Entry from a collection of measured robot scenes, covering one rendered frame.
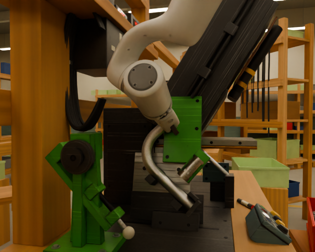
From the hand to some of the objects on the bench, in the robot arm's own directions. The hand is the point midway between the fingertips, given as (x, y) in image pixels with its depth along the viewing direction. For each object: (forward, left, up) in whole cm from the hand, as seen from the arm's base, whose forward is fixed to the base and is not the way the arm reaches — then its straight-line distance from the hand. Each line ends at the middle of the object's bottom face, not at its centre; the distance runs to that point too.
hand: (164, 123), depth 88 cm
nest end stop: (-11, +4, -26) cm, 29 cm away
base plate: (+3, -12, -31) cm, 34 cm away
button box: (-30, +1, -32) cm, 44 cm away
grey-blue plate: (-12, -24, -29) cm, 39 cm away
